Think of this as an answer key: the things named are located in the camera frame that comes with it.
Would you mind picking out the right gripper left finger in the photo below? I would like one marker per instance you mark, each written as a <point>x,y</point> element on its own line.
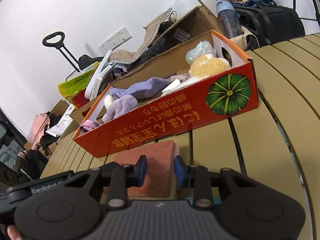
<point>74,208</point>

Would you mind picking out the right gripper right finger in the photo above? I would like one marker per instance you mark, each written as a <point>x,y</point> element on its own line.
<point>249,209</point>

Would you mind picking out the pink satin scrunchie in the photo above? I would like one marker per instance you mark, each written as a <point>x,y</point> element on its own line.
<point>88,125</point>

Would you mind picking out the red white sponge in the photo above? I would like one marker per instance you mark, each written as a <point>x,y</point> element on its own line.
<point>159,182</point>

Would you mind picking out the purple towel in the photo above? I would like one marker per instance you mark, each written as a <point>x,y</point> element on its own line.
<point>141,90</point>

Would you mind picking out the yellow white hamster plush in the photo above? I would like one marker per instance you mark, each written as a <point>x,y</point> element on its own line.
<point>207,65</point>

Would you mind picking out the blue tissue pack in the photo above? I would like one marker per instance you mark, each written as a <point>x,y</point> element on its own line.
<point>204,202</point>

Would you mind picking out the person's hand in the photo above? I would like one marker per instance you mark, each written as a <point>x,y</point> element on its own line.
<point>13,233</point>

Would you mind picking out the white paper sheet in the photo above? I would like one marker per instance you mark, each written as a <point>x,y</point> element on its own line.
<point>63,123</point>

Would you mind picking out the pink backpack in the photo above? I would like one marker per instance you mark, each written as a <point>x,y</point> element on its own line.
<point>37,130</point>

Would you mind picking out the small brown cardboard box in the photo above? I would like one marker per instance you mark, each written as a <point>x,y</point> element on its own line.
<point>77,115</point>

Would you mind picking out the purple plush toy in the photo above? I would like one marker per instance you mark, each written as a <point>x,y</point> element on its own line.
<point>120,107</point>

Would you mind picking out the orange pumpkin cardboard box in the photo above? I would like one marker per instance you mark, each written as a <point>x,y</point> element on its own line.
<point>229,93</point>

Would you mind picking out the yellow snack bag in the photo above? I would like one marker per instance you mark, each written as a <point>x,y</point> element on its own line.
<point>73,90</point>

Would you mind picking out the crumpled clear plastic bag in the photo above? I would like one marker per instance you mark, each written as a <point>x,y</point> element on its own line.
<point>203,48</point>

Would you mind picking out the large brown cardboard box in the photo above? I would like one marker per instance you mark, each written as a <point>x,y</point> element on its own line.
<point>174,32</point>

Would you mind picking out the black bag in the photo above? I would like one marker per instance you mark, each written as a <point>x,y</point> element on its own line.
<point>271,24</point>

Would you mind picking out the blue water bottle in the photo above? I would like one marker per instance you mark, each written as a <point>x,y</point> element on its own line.
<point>228,19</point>

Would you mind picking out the dark window frame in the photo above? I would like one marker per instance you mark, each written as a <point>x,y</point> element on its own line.
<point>11,144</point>

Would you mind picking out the black trolley handle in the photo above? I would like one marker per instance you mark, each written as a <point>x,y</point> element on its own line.
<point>60,46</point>

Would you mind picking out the white wall socket strip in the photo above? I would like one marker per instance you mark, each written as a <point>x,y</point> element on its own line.
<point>114,41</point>

